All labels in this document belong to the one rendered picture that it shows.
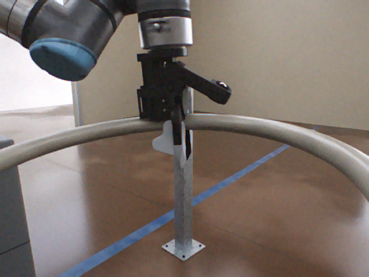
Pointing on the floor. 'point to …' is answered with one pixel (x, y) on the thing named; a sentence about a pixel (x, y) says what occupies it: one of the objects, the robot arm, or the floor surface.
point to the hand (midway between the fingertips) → (186, 158)
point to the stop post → (184, 211)
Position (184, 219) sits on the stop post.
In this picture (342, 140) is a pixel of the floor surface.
